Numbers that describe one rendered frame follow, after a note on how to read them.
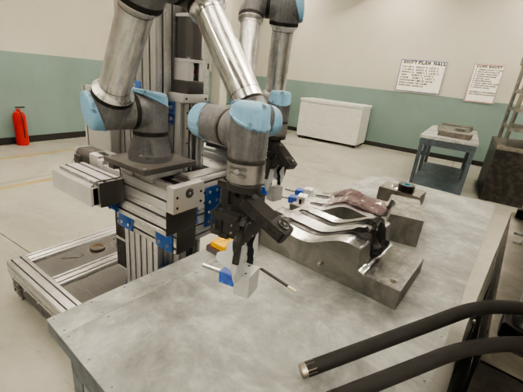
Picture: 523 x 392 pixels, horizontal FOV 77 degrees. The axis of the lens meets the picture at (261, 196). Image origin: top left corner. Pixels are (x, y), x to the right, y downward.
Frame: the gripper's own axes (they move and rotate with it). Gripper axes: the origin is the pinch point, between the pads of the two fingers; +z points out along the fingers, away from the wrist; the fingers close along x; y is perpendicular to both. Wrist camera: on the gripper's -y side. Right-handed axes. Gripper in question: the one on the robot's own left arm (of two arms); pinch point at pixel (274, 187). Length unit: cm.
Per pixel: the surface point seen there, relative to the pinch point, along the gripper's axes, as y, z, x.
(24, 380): 58, 95, 81
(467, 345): -75, 7, 19
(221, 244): -8.5, 11.3, 30.5
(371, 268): -46.5, 9.0, 5.1
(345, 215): -20.0, 9.0, -22.1
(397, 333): -64, 7, 26
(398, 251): -46.4, 9.0, -12.2
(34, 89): 535, 17, -21
